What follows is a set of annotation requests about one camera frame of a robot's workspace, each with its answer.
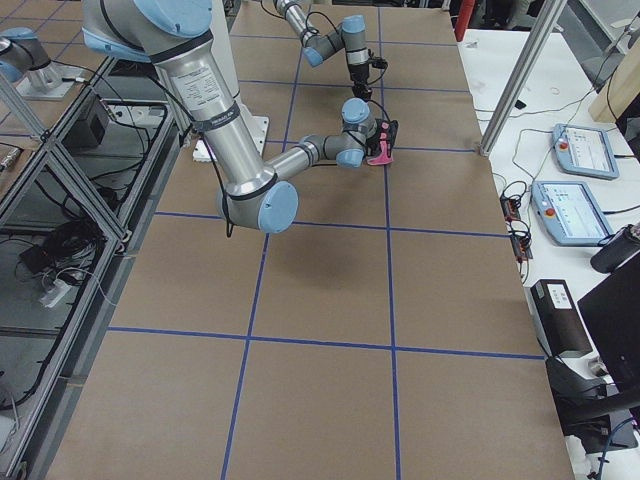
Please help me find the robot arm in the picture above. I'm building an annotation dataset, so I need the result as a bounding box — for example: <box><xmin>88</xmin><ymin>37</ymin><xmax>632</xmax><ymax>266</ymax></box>
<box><xmin>273</xmin><ymin>0</ymin><xmax>388</xmax><ymax>101</ymax></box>
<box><xmin>82</xmin><ymin>1</ymin><xmax>398</xmax><ymax>234</ymax></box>

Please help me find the upper teach pendant tablet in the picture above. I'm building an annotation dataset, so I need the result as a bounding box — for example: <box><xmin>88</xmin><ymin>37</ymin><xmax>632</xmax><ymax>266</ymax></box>
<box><xmin>552</xmin><ymin>124</ymin><xmax>619</xmax><ymax>180</ymax></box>

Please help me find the teach pendant tablet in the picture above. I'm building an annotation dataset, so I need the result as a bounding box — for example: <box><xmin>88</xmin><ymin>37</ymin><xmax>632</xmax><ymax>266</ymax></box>
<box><xmin>531</xmin><ymin>181</ymin><xmax>613</xmax><ymax>247</ymax></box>
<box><xmin>552</xmin><ymin>124</ymin><xmax>619</xmax><ymax>180</ymax></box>

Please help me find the orange usb hub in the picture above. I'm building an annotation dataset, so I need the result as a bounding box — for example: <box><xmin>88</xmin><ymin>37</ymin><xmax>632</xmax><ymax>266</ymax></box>
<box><xmin>500</xmin><ymin>196</ymin><xmax>521</xmax><ymax>222</ymax></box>

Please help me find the black box with label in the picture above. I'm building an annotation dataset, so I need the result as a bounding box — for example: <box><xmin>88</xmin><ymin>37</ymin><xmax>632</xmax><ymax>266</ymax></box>
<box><xmin>529</xmin><ymin>279</ymin><xmax>593</xmax><ymax>358</ymax></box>

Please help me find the aluminium frame post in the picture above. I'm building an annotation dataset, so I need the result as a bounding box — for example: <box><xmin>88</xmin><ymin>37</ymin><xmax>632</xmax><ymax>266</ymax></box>
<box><xmin>479</xmin><ymin>0</ymin><xmax>568</xmax><ymax>157</ymax></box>

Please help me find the aluminium frame rack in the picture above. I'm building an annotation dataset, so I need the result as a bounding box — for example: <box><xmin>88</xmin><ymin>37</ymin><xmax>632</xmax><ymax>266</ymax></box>
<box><xmin>1</xmin><ymin>59</ymin><xmax>181</xmax><ymax>479</ymax></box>

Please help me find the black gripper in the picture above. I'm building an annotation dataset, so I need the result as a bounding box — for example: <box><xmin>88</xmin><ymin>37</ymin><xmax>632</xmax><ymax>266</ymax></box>
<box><xmin>366</xmin><ymin>118</ymin><xmax>399</xmax><ymax>163</ymax></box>
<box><xmin>347</xmin><ymin>57</ymin><xmax>388</xmax><ymax>100</ymax></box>

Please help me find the black monitor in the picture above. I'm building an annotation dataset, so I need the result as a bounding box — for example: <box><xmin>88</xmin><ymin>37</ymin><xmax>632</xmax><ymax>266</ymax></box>
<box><xmin>578</xmin><ymin>255</ymin><xmax>639</xmax><ymax>389</ymax></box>

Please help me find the red cylinder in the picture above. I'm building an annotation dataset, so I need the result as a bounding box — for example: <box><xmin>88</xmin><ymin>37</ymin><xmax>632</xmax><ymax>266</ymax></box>
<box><xmin>454</xmin><ymin>0</ymin><xmax>476</xmax><ymax>42</ymax></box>

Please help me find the pink grey-backed towel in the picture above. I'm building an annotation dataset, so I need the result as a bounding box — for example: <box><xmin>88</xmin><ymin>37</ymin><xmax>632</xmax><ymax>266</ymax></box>
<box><xmin>367</xmin><ymin>120</ymin><xmax>393</xmax><ymax>166</ymax></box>

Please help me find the lower teach pendant tablet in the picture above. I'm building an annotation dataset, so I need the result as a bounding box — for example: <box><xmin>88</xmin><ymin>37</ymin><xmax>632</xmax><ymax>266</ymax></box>
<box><xmin>531</xmin><ymin>181</ymin><xmax>613</xmax><ymax>247</ymax></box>

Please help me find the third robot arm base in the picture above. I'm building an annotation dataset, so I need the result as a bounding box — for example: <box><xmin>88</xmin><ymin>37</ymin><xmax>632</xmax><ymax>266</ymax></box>
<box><xmin>1</xmin><ymin>27</ymin><xmax>71</xmax><ymax>101</ymax></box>

